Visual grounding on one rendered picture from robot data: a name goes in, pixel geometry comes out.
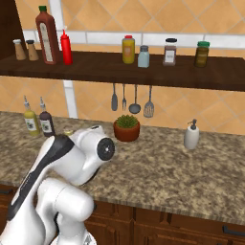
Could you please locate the small yellowish condiment bottle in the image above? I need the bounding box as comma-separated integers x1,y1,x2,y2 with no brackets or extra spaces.
62,127,75,138

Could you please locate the pale blue shaker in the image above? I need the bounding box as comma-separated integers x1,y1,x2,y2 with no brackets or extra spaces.
137,45,150,69

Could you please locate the yellow mustard bottle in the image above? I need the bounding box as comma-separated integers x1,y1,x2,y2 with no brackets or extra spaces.
122,34,136,65

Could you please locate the dark vinegar bottle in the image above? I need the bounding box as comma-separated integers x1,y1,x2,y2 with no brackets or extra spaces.
38,96,56,138

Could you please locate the yellow oil bottle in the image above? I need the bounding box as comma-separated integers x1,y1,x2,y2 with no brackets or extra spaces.
23,95,41,137

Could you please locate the red ketchup bottle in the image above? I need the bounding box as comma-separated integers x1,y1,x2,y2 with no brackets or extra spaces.
59,29,74,66

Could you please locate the brown wooden cabinet door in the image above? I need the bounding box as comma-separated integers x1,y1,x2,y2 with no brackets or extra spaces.
83,200,136,245

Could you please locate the brown shaker with dark cap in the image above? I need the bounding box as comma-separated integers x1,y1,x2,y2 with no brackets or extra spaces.
25,39,40,62

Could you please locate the tall brown sauce bottle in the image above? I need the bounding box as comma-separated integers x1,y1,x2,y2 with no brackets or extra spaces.
34,5,61,66

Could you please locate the brown shaker with white cap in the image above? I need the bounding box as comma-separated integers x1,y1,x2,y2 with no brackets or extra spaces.
12,38,28,61

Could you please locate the dark wooden cabinet side panel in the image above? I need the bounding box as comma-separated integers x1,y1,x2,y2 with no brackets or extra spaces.
0,0,27,61

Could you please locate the potted green plant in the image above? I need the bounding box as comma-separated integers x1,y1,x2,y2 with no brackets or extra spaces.
113,114,142,143

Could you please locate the grey hanging ladle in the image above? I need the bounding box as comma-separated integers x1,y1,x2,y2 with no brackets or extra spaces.
128,83,142,115

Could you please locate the grey hanging fork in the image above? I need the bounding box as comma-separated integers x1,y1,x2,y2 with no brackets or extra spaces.
121,83,128,112

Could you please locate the grey hanging spoon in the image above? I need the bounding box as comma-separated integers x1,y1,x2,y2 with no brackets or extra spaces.
110,83,119,112

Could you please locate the grey hanging slotted spatula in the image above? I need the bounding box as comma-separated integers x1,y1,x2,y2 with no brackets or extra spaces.
143,84,156,119

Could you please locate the dark wooden shelf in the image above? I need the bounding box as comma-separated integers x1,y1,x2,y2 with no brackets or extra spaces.
0,50,245,93

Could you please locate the white soap dispenser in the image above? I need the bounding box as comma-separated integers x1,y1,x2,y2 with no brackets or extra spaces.
183,119,201,150

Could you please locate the brown spice jar black lid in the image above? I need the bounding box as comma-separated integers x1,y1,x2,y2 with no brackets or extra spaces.
162,37,178,67

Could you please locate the olive jar with green lid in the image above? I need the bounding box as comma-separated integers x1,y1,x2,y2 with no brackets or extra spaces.
193,40,211,69

